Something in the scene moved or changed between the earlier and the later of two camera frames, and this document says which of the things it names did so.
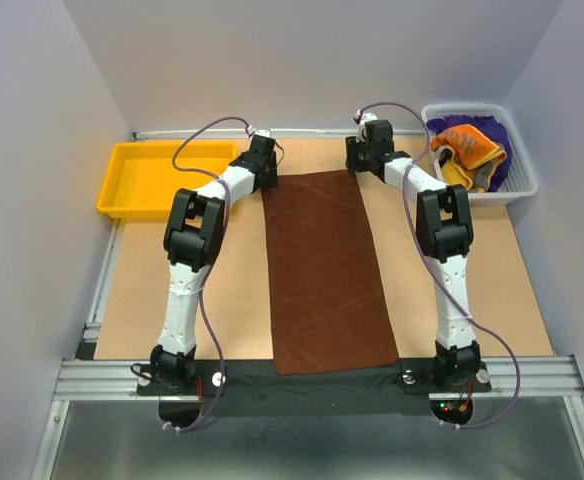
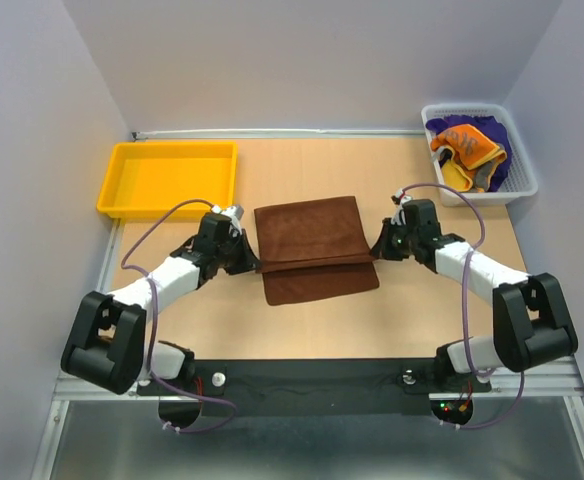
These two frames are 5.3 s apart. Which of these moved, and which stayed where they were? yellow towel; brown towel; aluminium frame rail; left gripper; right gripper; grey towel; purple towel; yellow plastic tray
Moved: right gripper; left gripper; brown towel
Stayed: purple towel; yellow plastic tray; aluminium frame rail; grey towel; yellow towel
